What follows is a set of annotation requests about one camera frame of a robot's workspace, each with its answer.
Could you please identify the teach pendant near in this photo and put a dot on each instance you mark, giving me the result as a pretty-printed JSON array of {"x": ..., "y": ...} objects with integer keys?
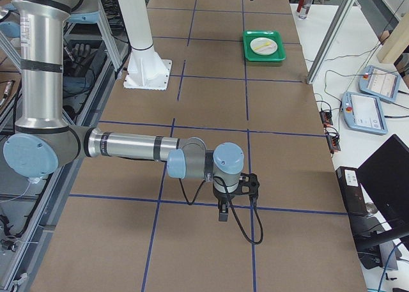
[{"x": 363, "y": 113}]

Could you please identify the white camera stand column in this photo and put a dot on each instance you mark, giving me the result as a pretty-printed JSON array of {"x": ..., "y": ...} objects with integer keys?
[{"x": 136, "y": 21}]

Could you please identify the yellow plastic spoon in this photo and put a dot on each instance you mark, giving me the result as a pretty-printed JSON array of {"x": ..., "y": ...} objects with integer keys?
[{"x": 261, "y": 46}]

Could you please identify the brown paper table cover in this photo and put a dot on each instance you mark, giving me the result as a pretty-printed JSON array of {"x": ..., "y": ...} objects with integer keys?
[{"x": 127, "y": 226}]

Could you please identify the red capped water bottle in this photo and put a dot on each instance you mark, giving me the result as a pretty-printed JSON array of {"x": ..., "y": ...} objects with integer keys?
[{"x": 303, "y": 8}]

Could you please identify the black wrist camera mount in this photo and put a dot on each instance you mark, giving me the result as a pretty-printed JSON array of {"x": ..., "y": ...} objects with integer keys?
[{"x": 249, "y": 186}]

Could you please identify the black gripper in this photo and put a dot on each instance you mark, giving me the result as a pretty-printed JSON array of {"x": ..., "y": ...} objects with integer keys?
[{"x": 221, "y": 197}]

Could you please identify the green plastic tray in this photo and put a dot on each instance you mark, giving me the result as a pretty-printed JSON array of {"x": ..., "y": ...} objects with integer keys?
[{"x": 277, "y": 57}]

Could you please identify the black computer box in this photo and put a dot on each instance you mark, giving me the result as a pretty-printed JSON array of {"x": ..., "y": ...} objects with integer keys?
[{"x": 351, "y": 191}]

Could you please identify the white round plate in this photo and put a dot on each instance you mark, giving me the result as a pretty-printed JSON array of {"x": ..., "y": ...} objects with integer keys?
[{"x": 265, "y": 51}]

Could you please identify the teach pendant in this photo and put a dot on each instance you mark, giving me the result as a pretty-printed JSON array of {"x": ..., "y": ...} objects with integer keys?
[
  {"x": 363, "y": 113},
  {"x": 379, "y": 82}
]

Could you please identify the teach pendant far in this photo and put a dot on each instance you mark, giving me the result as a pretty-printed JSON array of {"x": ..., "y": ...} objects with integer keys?
[{"x": 379, "y": 82}]

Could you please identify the aluminium frame beam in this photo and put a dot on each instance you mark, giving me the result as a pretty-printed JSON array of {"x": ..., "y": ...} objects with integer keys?
[{"x": 335, "y": 25}]

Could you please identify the black monitor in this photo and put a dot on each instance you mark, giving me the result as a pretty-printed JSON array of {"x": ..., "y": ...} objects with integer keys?
[{"x": 384, "y": 176}]

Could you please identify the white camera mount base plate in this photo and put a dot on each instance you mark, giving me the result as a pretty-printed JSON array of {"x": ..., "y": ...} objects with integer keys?
[{"x": 142, "y": 74}]

